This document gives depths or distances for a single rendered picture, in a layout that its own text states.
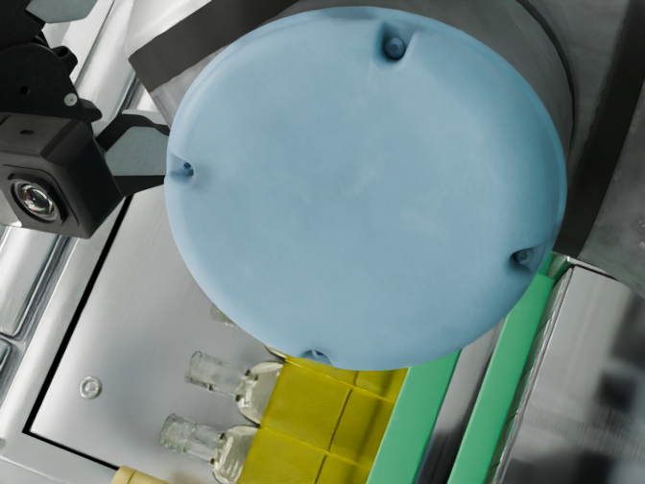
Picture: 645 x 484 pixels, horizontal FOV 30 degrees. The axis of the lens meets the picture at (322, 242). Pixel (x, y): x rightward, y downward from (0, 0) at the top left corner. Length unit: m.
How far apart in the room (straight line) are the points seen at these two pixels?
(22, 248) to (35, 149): 0.76
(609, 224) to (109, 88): 0.84
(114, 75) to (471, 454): 0.59
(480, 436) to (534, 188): 0.56
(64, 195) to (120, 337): 0.71
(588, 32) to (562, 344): 0.43
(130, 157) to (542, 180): 0.29
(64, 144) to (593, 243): 0.22
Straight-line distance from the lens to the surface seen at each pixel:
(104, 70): 1.28
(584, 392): 0.89
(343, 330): 0.37
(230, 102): 0.34
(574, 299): 0.90
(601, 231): 0.50
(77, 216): 0.49
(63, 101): 0.56
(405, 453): 0.89
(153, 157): 0.59
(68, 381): 1.19
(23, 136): 0.49
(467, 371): 0.90
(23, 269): 1.23
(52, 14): 0.55
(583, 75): 0.49
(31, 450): 1.19
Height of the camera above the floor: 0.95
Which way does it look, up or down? 7 degrees up
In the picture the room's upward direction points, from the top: 70 degrees counter-clockwise
